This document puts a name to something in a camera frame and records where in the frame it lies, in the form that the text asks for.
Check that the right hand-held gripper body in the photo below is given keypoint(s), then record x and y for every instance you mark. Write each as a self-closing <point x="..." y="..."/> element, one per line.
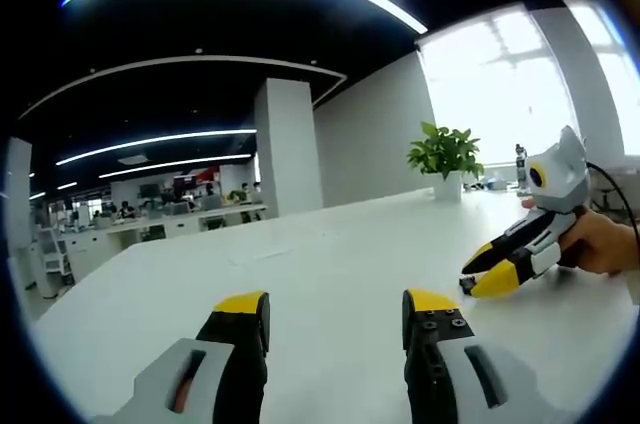
<point x="562" y="184"/>

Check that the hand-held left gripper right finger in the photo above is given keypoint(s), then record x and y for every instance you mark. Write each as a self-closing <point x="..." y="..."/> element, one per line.
<point x="440" y="369"/>

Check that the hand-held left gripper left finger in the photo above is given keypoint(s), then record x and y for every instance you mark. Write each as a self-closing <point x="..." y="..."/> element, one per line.
<point x="225" y="369"/>

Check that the black plastic buckle part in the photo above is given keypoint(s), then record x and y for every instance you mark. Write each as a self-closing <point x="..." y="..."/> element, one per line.
<point x="466" y="285"/>

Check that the person's right hand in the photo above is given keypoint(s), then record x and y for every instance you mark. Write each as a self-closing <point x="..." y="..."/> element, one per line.
<point x="602" y="249"/>

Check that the small grey upright object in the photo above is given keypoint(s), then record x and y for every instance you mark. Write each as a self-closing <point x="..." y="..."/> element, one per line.
<point x="521" y="164"/>

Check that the potted green plant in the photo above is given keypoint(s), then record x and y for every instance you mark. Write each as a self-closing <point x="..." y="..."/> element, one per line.
<point x="446" y="188"/>

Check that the long white office desk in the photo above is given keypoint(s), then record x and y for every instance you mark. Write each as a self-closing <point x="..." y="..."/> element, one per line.
<point x="165" y="228"/>

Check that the white rolling shelf cart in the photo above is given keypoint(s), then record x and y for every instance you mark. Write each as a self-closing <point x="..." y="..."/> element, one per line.
<point x="52" y="256"/>

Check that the thin ceiling light strip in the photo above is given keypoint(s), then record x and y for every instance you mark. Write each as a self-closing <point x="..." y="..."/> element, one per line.
<point x="175" y="164"/>
<point x="155" y="141"/>

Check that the dark wall screen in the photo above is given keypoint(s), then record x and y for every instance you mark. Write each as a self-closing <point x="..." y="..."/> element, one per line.
<point x="148" y="190"/>

